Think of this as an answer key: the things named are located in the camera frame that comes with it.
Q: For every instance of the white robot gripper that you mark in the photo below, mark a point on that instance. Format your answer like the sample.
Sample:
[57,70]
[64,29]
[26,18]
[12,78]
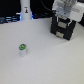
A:
[71,9]

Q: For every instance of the black kcup holder drawer box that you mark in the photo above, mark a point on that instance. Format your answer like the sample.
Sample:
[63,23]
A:
[61,30]

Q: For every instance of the white kcup with green lid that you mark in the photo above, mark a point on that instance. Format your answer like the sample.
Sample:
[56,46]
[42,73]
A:
[23,49]

